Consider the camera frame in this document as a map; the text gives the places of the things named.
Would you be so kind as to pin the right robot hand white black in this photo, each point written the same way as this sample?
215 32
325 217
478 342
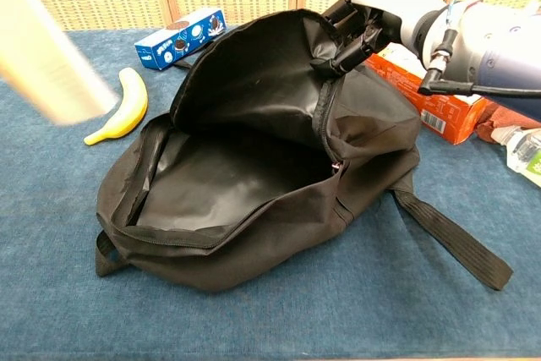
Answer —
393 6

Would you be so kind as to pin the black backpack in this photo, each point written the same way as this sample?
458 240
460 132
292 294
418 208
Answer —
296 242

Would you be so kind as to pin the yellow banana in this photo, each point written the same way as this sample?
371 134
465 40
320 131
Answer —
131 111

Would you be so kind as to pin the orange snack box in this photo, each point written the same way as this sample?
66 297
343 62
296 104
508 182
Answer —
444 116

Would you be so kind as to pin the brown cloth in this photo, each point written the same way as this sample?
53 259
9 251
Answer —
507 120

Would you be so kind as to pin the clear plastic bottle green label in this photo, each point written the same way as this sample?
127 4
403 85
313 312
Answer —
524 154

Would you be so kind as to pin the blue cookie box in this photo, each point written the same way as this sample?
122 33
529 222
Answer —
186 39

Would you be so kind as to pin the blue table mat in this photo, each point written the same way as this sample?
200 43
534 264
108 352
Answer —
380 302

